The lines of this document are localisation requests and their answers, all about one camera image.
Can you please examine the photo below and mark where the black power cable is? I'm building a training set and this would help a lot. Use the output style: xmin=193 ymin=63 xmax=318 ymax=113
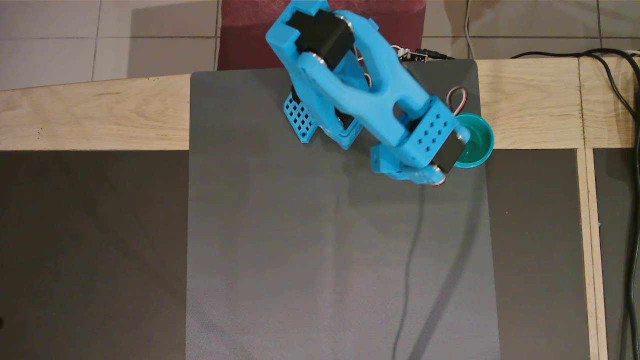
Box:
xmin=510 ymin=47 xmax=640 ymax=360

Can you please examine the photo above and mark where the grey table mat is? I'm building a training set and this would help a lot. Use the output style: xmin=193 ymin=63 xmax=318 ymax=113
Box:
xmin=186 ymin=59 xmax=501 ymax=360

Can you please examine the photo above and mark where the white floor cable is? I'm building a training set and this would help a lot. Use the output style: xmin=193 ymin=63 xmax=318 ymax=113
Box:
xmin=464 ymin=0 xmax=476 ymax=60

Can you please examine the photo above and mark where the dark red chair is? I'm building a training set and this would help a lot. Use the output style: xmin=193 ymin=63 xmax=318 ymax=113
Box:
xmin=217 ymin=0 xmax=426 ymax=71

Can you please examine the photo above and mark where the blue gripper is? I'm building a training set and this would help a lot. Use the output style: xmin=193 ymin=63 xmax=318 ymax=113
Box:
xmin=370 ymin=125 xmax=471 ymax=187

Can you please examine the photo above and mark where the black controller board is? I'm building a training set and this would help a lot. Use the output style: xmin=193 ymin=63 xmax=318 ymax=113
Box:
xmin=395 ymin=46 xmax=457 ymax=64

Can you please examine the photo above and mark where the green plastic cup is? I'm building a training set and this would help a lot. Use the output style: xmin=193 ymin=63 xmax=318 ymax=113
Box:
xmin=451 ymin=112 xmax=496 ymax=169

